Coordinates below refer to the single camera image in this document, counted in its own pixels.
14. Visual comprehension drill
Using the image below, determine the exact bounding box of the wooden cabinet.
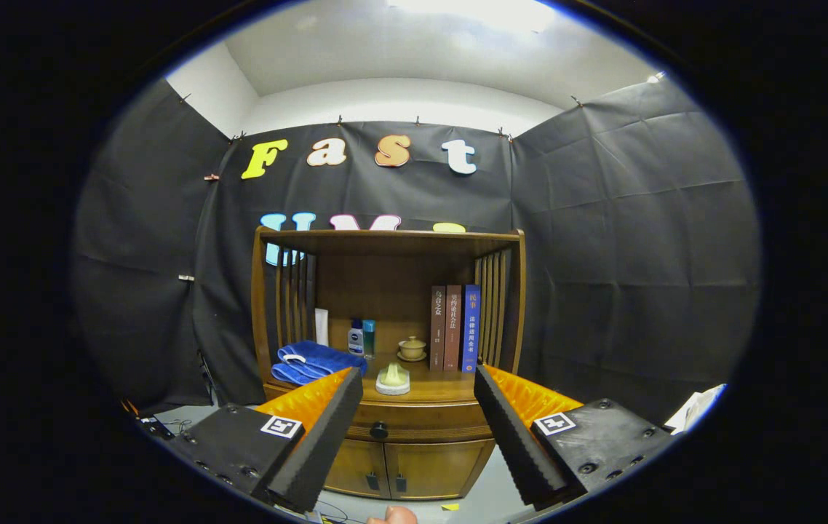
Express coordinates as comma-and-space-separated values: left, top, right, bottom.
251, 226, 526, 501

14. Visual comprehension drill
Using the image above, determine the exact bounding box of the wooden drawer with black knob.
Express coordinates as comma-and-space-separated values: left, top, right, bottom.
349, 399, 493, 443

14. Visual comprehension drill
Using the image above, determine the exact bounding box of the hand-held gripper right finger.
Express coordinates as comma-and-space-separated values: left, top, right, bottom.
474, 364, 679, 510

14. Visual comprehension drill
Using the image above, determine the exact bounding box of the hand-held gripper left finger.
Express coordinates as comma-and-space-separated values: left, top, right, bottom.
167, 368, 364, 514

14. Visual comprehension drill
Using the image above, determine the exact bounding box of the wooden cabinet door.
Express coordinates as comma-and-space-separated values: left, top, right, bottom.
323, 438, 388, 499
383, 440, 496, 501

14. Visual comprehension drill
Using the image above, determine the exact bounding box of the black backdrop cloth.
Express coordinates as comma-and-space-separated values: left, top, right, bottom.
71, 73, 763, 426

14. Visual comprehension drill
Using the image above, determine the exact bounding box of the dark brown book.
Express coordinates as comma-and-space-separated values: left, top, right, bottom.
430, 285, 447, 372

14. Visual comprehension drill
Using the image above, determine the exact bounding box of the blue folded towel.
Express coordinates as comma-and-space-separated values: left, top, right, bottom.
271, 340, 369, 386

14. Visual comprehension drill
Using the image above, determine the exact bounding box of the blue book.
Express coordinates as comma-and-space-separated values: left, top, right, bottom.
461, 284, 482, 373

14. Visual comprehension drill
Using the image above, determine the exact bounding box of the reddish brown book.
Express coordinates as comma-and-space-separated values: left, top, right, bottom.
444, 285, 463, 372

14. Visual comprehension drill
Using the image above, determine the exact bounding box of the black device with wires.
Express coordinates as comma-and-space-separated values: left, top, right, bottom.
123, 399, 176, 440

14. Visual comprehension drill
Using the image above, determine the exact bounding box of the wooden countertop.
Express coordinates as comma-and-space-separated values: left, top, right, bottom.
265, 352, 509, 405

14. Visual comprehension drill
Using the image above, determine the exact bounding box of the yellow-green sponge with white base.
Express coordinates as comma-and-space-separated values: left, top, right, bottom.
375, 362, 411, 396

